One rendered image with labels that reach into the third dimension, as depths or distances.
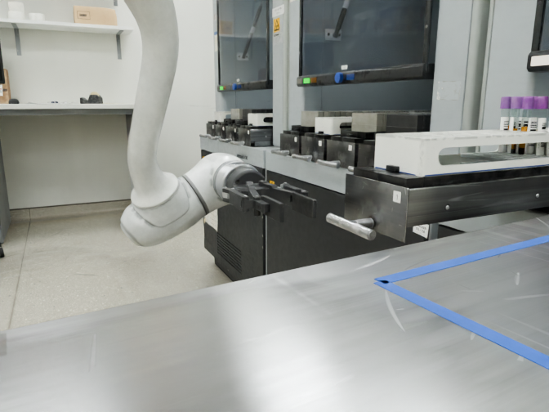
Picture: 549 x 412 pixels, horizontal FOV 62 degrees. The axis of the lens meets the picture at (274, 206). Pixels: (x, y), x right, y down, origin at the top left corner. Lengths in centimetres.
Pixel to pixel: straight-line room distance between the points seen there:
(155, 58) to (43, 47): 320
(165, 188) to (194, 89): 325
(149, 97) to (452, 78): 64
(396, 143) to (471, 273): 40
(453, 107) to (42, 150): 339
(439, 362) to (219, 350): 8
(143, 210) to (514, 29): 78
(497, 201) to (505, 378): 54
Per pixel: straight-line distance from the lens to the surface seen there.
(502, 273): 28
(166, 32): 82
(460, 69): 108
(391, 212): 61
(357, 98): 175
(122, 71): 403
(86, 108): 330
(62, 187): 405
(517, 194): 73
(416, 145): 62
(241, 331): 19
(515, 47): 100
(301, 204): 75
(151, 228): 95
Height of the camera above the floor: 91
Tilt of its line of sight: 13 degrees down
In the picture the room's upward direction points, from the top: straight up
